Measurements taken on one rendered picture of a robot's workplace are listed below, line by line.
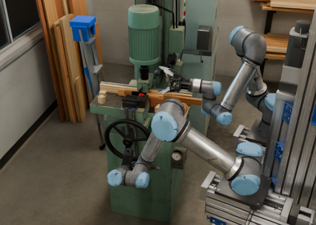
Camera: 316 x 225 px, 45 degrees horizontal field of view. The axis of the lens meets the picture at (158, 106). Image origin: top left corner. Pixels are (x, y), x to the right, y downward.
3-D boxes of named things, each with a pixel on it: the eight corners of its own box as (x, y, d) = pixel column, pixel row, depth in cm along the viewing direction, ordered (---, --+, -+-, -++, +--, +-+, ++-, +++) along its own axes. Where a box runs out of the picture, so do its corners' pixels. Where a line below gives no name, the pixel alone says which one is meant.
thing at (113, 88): (99, 91, 245) (99, 84, 243) (101, 89, 247) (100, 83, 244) (191, 103, 233) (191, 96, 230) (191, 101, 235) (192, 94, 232)
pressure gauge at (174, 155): (171, 162, 229) (171, 151, 225) (172, 158, 233) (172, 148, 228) (181, 164, 228) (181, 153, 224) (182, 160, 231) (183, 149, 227)
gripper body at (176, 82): (169, 78, 201) (191, 81, 198) (172, 73, 209) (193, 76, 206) (168, 91, 204) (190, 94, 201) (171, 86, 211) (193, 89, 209)
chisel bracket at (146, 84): (137, 93, 232) (136, 81, 228) (143, 84, 244) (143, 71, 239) (148, 95, 231) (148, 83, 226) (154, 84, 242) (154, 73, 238)
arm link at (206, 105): (208, 120, 203) (210, 102, 198) (198, 110, 212) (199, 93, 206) (220, 117, 206) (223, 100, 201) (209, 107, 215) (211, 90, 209)
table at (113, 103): (83, 121, 226) (82, 112, 223) (102, 96, 251) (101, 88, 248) (183, 135, 214) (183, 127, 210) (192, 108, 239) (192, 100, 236)
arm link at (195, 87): (201, 77, 206) (200, 91, 209) (193, 76, 206) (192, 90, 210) (200, 81, 199) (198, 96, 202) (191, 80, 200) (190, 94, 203)
